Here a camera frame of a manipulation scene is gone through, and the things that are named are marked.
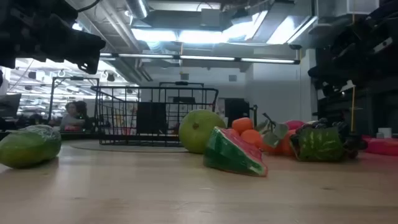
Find green mango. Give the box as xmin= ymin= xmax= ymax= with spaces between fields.
xmin=0 ymin=124 xmax=62 ymax=169

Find black metal frame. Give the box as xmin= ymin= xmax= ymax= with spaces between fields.
xmin=48 ymin=76 xmax=100 ymax=125

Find silver ventilation duct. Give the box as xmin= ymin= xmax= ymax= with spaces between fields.
xmin=126 ymin=0 xmax=149 ymax=19

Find small striped whole watermelon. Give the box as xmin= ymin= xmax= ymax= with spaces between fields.
xmin=290 ymin=126 xmax=345 ymax=162

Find dark computer monitor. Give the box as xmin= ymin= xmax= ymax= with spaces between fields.
xmin=0 ymin=93 xmax=22 ymax=119

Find green apple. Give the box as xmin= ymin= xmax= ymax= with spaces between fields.
xmin=178 ymin=109 xmax=227 ymax=154

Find pink bell pepper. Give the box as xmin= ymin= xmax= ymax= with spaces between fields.
xmin=284 ymin=119 xmax=307 ymax=131

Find black wire basket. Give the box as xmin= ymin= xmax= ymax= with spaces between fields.
xmin=90 ymin=81 xmax=219 ymax=147

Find long ceiling light bar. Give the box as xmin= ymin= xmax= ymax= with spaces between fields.
xmin=99 ymin=52 xmax=301 ymax=65

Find person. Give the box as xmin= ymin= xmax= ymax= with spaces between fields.
xmin=59 ymin=101 xmax=90 ymax=132

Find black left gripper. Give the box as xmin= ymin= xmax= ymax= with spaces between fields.
xmin=0 ymin=0 xmax=107 ymax=75

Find watermelon slice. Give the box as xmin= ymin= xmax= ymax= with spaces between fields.
xmin=203 ymin=126 xmax=269 ymax=177

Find yellow hanging cable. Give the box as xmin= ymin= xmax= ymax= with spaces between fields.
xmin=350 ymin=86 xmax=356 ymax=133

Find black stand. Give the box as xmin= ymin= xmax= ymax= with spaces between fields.
xmin=248 ymin=105 xmax=259 ymax=128

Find pink flat object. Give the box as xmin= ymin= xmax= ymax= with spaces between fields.
xmin=362 ymin=135 xmax=398 ymax=156

